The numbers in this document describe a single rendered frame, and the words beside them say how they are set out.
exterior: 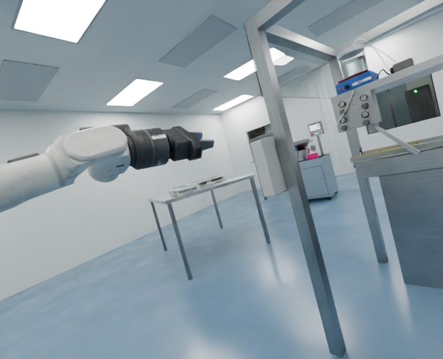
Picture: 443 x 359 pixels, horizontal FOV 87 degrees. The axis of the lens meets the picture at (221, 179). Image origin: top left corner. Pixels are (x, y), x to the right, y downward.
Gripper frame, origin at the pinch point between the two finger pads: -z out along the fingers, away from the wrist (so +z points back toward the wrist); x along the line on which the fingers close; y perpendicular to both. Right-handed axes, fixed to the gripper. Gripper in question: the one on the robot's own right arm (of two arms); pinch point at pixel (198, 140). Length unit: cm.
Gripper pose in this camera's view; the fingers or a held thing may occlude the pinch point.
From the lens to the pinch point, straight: 63.6
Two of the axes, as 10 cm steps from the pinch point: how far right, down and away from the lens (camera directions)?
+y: -1.7, 8.4, 5.1
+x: -6.3, -4.9, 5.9
